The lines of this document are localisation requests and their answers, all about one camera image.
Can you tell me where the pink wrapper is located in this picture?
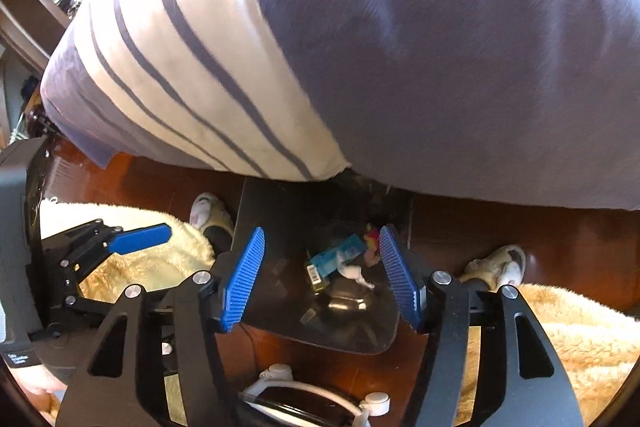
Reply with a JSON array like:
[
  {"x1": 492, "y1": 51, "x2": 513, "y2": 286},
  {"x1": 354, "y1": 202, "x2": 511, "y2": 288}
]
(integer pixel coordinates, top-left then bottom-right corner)
[{"x1": 362, "y1": 227, "x2": 384, "y2": 265}]

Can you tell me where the white crumpled wrapper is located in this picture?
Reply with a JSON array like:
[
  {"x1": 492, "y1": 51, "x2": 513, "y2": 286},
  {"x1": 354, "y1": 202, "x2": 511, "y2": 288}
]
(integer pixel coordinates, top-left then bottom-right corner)
[{"x1": 337, "y1": 257, "x2": 379, "y2": 292}]

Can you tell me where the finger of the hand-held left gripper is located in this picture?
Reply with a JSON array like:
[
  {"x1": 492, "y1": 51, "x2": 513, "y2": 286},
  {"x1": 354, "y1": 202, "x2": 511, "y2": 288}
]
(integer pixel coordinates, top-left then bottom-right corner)
[
  {"x1": 32, "y1": 294, "x2": 121, "y2": 342},
  {"x1": 54, "y1": 219, "x2": 173, "y2": 303}
]

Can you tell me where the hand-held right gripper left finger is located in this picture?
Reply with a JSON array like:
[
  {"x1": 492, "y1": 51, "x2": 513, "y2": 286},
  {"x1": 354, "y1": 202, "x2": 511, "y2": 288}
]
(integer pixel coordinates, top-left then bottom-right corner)
[{"x1": 55, "y1": 227, "x2": 266, "y2": 427}]

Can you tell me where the person's left hand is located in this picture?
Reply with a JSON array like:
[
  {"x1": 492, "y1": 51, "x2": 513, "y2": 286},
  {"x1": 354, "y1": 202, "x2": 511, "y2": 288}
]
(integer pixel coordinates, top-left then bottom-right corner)
[{"x1": 12, "y1": 364, "x2": 68, "y2": 418}]

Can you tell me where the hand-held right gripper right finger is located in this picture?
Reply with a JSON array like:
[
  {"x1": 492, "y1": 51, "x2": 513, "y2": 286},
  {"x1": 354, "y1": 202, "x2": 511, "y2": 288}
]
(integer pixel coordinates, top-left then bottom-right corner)
[{"x1": 378, "y1": 224, "x2": 586, "y2": 427}]

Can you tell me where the black plastic bin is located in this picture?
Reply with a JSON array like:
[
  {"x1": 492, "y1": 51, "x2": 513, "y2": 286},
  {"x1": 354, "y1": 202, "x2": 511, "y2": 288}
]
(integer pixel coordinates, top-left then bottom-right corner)
[{"x1": 232, "y1": 179, "x2": 416, "y2": 355}]

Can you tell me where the white grey slipper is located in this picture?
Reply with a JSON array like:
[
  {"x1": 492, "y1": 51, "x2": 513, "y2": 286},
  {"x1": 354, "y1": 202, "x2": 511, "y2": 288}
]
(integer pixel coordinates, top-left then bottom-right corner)
[
  {"x1": 191, "y1": 192, "x2": 236, "y2": 239},
  {"x1": 460, "y1": 244, "x2": 528, "y2": 292}
]

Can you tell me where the blue white striped pillow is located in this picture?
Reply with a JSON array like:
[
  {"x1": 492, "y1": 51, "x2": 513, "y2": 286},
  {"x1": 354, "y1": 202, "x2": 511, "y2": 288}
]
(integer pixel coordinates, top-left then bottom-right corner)
[{"x1": 40, "y1": 0, "x2": 640, "y2": 212}]

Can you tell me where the white cable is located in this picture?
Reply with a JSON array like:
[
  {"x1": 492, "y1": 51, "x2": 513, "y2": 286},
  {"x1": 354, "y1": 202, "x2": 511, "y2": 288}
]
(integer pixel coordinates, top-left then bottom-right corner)
[{"x1": 240, "y1": 364, "x2": 391, "y2": 427}]

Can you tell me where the teal snack packet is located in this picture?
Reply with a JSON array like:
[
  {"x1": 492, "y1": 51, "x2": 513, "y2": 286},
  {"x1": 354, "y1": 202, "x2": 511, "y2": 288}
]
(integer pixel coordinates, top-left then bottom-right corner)
[{"x1": 305, "y1": 234, "x2": 363, "y2": 290}]

